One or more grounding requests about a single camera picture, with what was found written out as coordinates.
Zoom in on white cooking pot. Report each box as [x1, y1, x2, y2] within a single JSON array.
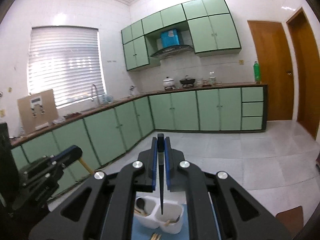
[[163, 76, 175, 90]]

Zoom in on chrome sink faucet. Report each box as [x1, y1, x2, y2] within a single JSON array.
[[91, 84, 100, 106]]

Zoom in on window blind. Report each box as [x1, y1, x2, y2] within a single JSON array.
[[27, 26, 106, 108]]

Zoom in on black wok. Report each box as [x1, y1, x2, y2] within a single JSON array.
[[180, 75, 196, 88]]

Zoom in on green upper kitchen cabinets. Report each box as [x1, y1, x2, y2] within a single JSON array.
[[121, 0, 241, 72]]

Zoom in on green plastic bottle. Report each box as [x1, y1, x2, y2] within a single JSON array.
[[253, 61, 261, 84]]

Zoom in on range hood blue film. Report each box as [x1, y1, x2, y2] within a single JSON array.
[[151, 29, 194, 59]]

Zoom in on white twin utensil holder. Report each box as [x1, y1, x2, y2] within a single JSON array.
[[134, 196, 184, 234]]

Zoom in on brown wooden stool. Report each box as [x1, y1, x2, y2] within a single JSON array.
[[276, 206, 304, 238]]

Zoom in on cardboard box with printing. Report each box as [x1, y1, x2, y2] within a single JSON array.
[[17, 89, 59, 134]]

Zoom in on black chopstick silver band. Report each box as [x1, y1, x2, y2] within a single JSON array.
[[157, 133, 165, 214]]

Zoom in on wooden spoon in holder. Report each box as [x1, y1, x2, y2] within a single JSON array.
[[135, 197, 148, 216]]

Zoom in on blue table mat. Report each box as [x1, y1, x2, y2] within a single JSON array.
[[131, 204, 189, 240]]

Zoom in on green kitchen cabinets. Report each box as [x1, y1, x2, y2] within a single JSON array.
[[121, 0, 241, 72], [12, 84, 268, 191]]

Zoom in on green lower kitchen cabinets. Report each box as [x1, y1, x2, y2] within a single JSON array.
[[12, 84, 268, 191]]

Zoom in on wooden door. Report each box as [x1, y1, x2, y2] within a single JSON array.
[[248, 21, 294, 121], [286, 9, 319, 139]]

